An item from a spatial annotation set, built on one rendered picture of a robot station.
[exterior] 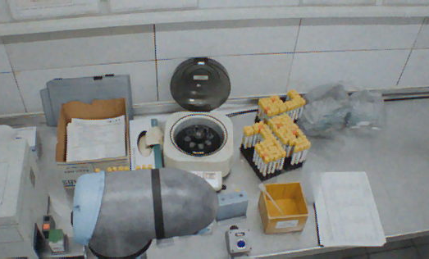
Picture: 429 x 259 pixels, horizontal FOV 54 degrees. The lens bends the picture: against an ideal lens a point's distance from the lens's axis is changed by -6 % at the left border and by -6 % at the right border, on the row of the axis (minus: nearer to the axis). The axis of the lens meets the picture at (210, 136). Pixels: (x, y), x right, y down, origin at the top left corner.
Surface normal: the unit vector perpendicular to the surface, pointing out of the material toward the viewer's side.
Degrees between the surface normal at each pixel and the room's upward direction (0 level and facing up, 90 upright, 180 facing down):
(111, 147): 1
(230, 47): 90
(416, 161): 0
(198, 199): 50
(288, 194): 90
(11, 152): 0
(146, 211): 43
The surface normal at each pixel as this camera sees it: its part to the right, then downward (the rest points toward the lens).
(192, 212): 0.64, 0.17
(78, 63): 0.15, 0.73
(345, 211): 0.05, -0.68
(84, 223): 0.12, 0.17
